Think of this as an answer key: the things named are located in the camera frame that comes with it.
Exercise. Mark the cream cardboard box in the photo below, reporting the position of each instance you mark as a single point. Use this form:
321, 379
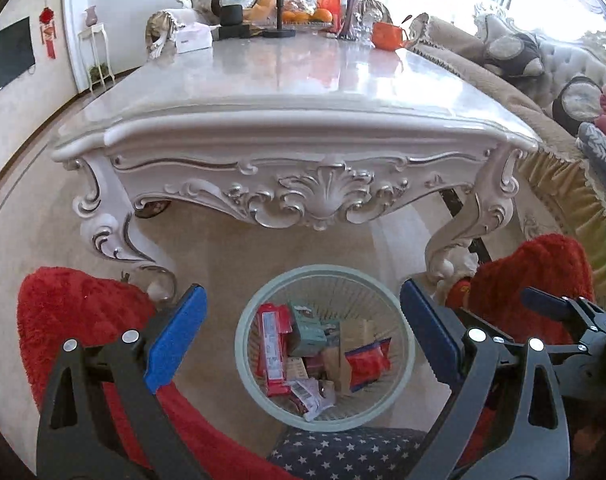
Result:
355, 335

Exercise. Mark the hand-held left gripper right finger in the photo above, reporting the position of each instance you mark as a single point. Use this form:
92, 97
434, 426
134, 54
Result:
430, 332

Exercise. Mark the navy star-patterned cloth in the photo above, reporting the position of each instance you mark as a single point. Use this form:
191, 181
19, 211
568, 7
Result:
348, 455

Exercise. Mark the yellow plastic bag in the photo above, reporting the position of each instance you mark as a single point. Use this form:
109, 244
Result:
264, 4

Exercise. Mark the orange mug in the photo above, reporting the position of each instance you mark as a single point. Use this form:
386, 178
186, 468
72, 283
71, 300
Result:
388, 36

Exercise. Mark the pink vase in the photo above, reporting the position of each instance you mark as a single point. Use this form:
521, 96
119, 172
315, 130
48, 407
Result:
91, 17

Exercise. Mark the white tissue box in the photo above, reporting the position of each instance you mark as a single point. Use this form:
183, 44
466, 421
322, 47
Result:
194, 40

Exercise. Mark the red snack packet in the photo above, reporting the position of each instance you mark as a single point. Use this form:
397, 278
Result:
365, 364

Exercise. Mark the white side table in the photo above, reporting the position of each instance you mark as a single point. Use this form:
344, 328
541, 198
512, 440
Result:
95, 30

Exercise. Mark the black television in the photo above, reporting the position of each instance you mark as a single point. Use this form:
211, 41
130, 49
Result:
5, 60

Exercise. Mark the white snack packet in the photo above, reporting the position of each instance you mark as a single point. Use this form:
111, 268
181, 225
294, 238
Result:
310, 401

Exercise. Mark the teal cardboard box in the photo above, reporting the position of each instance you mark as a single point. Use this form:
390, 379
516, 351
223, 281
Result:
305, 332

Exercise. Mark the red cardboard box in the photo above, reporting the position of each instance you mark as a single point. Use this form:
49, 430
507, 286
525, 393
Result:
273, 345

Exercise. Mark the black cylinder speaker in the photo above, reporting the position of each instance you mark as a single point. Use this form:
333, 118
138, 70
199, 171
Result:
231, 15

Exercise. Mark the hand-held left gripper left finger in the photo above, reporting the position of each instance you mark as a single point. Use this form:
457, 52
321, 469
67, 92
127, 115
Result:
175, 337

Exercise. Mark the small green plant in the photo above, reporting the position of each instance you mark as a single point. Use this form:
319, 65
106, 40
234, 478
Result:
98, 72

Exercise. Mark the set of small clear glasses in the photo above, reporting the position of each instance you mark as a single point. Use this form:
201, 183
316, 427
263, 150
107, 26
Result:
368, 30

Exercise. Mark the beige covered sofa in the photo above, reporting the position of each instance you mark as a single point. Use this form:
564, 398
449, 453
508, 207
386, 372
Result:
483, 95

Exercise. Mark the red standing sign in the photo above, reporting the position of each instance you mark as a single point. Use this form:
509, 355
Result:
328, 0

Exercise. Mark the red knot ornament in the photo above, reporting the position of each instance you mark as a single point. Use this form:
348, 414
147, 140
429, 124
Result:
47, 30

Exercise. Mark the green ribbed plastic bin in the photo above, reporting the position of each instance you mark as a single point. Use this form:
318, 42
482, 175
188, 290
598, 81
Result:
378, 295

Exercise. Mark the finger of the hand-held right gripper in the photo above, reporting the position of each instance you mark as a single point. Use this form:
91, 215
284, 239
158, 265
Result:
578, 370
544, 302

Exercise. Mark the grey patterned cloth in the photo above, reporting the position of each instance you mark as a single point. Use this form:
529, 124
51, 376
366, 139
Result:
603, 152

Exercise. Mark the purple glass vase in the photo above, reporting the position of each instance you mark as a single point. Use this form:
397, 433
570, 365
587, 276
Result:
349, 15

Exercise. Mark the ornate white carved table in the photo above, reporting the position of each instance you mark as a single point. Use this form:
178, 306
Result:
283, 125

